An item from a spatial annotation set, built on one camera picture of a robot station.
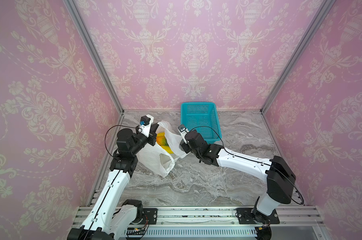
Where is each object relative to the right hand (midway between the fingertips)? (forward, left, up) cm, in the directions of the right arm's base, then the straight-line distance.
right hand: (185, 136), depth 82 cm
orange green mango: (+6, +15, -11) cm, 20 cm away
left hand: (-2, +13, +12) cm, 18 cm away
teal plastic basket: (+33, -9, -18) cm, 39 cm away
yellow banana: (-4, +10, -7) cm, 13 cm away
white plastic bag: (-11, +15, -4) cm, 19 cm away
